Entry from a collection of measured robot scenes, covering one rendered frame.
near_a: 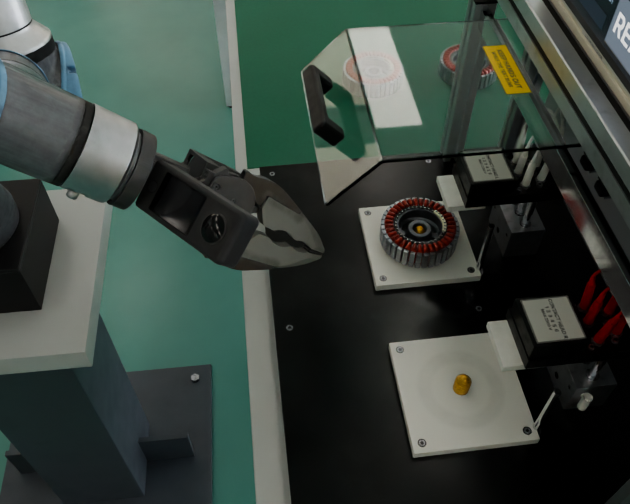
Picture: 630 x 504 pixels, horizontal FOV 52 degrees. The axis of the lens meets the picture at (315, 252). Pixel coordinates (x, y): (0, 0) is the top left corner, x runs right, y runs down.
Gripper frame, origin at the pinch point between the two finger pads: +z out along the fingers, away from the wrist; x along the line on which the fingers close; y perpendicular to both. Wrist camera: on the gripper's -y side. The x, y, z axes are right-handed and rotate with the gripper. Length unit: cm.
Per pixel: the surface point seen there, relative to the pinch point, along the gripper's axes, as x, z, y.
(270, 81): -17, 14, 66
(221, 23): -33, 28, 163
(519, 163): -20.1, 27.8, 9.8
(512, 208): -15.1, 35.1, 14.2
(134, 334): 56, 28, 107
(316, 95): -14.4, -2.2, 11.3
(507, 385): 5.4, 32.0, -2.8
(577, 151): -27, 42, 15
